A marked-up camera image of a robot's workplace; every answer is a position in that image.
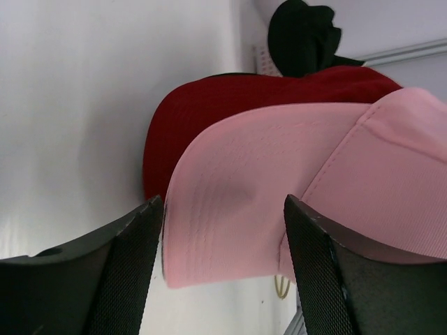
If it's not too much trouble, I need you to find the pink baseball cap white logo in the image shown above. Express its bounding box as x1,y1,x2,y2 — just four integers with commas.
162,88,446,288

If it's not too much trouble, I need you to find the white plastic basket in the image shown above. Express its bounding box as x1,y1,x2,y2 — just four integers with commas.
253,43,282,77

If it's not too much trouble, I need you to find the right aluminium corner post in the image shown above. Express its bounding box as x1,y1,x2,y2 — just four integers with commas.
357,38,447,67

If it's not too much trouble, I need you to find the beige wire hat stand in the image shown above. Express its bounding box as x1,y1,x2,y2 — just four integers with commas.
273,275,291,300

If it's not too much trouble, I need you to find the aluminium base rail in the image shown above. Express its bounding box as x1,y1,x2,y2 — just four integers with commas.
284,302,307,335

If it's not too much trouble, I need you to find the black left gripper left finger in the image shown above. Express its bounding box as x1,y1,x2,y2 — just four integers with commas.
1,196,163,335

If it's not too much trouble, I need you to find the black baseball cap gold logo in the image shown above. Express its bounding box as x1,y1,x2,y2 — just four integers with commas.
268,0,365,77

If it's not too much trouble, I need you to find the red baseball cap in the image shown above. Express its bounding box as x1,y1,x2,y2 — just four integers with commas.
142,66,401,199

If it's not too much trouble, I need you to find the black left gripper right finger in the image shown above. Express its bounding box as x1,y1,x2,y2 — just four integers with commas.
284,195,446,334

